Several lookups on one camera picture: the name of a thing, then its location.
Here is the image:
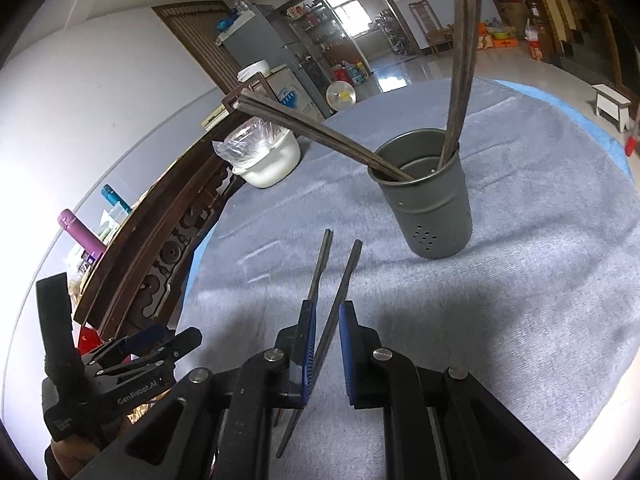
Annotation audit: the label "purple bottle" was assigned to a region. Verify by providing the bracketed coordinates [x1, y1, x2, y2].
[57, 209, 106, 261]

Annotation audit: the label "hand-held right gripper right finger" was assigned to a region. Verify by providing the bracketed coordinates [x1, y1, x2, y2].
[339, 301, 581, 480]

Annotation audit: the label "glass display cabinet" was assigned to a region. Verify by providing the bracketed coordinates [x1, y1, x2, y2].
[287, 2, 368, 68]

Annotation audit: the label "carved dark wooden chair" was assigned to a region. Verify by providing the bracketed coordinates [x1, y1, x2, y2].
[75, 87, 248, 341]

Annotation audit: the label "brown wooden door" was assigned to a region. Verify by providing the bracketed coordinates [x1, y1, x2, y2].
[151, 2, 241, 96]

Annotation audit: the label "white bowl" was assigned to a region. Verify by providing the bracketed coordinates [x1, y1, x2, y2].
[230, 129, 302, 189]

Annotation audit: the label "grey refrigerator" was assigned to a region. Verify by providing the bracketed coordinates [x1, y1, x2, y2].
[216, 5, 331, 121]

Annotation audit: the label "clear plastic bag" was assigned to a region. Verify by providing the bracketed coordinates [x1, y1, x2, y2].
[212, 116, 293, 168]

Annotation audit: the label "white round fan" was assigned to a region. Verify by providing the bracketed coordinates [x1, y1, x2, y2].
[326, 81, 358, 107]

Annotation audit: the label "teal bottle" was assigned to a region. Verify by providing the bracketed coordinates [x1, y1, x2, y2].
[101, 185, 132, 213]

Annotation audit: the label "person's left hand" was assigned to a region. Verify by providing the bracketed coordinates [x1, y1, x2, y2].
[50, 417, 133, 480]

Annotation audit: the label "white basin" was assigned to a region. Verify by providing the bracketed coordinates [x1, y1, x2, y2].
[236, 60, 273, 82]

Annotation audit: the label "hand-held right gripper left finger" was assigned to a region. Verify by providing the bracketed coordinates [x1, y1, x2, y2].
[75, 299, 318, 480]

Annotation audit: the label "grey table cloth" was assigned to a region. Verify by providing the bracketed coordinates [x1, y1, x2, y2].
[175, 77, 636, 466]

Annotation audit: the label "dark wooden chopstick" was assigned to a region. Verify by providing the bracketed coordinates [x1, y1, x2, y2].
[275, 239, 363, 460]
[306, 229, 334, 306]
[239, 92, 415, 180]
[237, 102, 403, 182]
[447, 0, 484, 158]
[439, 0, 471, 170]

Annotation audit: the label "orange boxes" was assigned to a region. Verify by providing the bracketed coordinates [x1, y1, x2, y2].
[475, 22, 518, 50]

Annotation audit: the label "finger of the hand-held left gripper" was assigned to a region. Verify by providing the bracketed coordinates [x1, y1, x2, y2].
[80, 323, 169, 367]
[95, 327, 203, 377]

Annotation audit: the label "wooden cabinet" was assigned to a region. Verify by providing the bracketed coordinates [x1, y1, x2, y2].
[525, 0, 626, 86]

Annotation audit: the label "grey metal utensil holder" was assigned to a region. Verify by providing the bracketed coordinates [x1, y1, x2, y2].
[367, 129, 473, 261]

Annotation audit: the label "white stool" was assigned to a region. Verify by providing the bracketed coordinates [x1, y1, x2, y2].
[593, 84, 633, 133]

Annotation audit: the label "red plastic object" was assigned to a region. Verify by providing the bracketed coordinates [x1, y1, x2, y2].
[624, 105, 640, 157]

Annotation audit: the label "white chest freezer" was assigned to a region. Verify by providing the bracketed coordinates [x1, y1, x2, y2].
[260, 65, 328, 121]

